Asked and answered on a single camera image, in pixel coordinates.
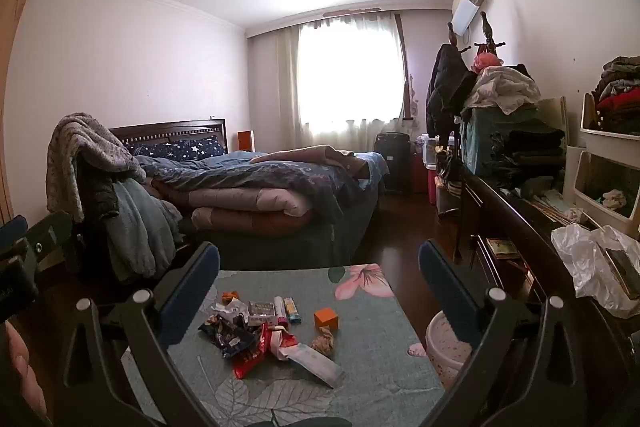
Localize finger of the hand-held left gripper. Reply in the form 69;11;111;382
25;209;77;273
0;214;29;253

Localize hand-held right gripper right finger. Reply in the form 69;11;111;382
417;239;608;427

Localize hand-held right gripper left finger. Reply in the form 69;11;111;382
52;241;223;427

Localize dark snack wrapper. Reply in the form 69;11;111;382
197;314;258;361

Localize dark cellophane-wrapped cigarette pack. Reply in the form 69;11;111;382
247;299;276;326

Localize red wrapper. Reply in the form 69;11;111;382
232;324;296;381

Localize orange small box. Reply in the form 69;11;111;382
313;307;340;329

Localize brown tissue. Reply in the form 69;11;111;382
311;327;336;356

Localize white long paper wrapper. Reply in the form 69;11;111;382
287;339;346;389

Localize person's left hand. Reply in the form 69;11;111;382
0;322;49;414

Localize dark jacket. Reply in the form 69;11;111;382
75;156;122;229

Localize light blue fleece blanket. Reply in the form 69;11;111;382
102;178;184;281

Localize dark wooden dresser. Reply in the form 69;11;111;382
459;167;640;427

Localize grey-green floral tablecloth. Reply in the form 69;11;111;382
122;263;447;427

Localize grey knitted blanket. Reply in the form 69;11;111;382
46;112;149;224

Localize folded pink quilt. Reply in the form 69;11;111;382
150;186;317;239

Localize black handbag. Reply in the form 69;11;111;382
434;144;466;198

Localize red container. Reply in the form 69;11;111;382
411;154;431;193

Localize blue patterned duvet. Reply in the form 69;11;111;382
134;150;391;219

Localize bed with grey-blue sheet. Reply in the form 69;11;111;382
175;187;387;271

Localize black suitcase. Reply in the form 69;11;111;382
373;131;414;196

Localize white plastic bag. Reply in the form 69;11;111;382
550;223;640;321

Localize white plastic lidded container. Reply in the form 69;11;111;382
418;134;441;163

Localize navy star-print pillow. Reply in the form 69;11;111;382
122;138;226;160

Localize teal fabric bag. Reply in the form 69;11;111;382
459;106;507;178

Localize dark wooden headboard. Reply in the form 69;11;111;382
107;118;229;158

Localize dark folded clothes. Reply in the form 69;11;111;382
489;119;567;188

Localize brown blanket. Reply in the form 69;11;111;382
250;145;369;180

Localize white stacked storage bins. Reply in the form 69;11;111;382
562;93;640;241

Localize black puffer coat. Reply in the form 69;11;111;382
425;42;477;144

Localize cream leaning board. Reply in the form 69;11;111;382
537;95;571;148

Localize pile of white clothes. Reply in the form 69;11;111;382
462;65;542;116

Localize brown side curtain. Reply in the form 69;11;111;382
394;13;419;124

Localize white sheer window curtain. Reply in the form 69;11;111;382
275;9;408;152

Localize pink knitted hat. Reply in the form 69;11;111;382
472;52;503;73

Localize wooden coat rack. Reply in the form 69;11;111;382
447;11;507;58

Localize pile of mixed clothes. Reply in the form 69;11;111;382
592;55;640;136

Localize white wall air conditioner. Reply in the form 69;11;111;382
450;0;489;36

